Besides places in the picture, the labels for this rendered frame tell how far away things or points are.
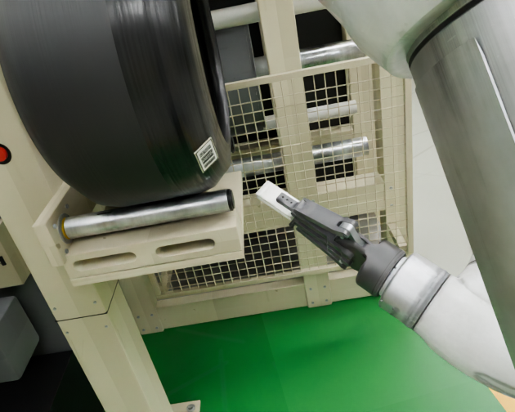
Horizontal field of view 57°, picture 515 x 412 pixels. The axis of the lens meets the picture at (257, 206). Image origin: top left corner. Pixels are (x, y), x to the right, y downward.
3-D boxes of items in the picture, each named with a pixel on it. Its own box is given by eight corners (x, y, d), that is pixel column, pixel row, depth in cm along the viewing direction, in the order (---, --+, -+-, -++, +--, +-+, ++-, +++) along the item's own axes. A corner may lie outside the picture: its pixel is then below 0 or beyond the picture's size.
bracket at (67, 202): (51, 267, 93) (30, 226, 88) (101, 176, 127) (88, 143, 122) (68, 265, 93) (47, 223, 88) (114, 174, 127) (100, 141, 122)
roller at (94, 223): (55, 229, 92) (60, 212, 95) (65, 244, 95) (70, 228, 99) (231, 199, 90) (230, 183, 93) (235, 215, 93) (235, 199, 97)
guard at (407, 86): (157, 300, 165) (85, 111, 130) (158, 297, 167) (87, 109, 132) (414, 257, 160) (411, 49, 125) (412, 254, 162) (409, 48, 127)
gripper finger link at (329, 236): (349, 261, 66) (350, 257, 65) (287, 218, 71) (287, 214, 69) (365, 241, 67) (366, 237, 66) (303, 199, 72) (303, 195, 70)
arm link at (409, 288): (406, 337, 65) (369, 310, 68) (441, 287, 68) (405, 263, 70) (417, 318, 57) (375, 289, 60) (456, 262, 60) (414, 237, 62)
